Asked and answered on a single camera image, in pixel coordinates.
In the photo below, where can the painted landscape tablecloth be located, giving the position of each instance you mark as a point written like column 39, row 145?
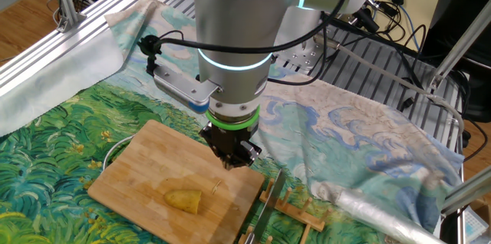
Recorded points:
column 345, row 129

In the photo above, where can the black computer case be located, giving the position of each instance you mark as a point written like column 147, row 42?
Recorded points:
column 468, row 6

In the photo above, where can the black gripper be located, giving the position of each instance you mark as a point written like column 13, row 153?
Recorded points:
column 226, row 140

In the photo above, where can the bamboo cutting board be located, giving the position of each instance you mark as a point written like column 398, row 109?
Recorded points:
column 153, row 167

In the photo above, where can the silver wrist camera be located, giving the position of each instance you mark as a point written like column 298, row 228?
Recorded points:
column 184, row 86

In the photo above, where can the half potato with skin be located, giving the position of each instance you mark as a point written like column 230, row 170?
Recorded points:
column 184, row 200

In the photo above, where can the clear plastic wrap roll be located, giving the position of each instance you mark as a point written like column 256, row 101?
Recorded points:
column 376, row 213

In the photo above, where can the black camera on mount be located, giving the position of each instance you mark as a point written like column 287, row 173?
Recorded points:
column 366, row 19

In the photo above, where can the wooden peg dish rack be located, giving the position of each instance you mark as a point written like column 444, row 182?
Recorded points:
column 291, row 213

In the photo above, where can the steel cleaver knife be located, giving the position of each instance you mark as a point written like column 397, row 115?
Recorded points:
column 268, row 205

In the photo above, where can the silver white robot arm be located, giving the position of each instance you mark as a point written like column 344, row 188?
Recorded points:
column 238, row 14

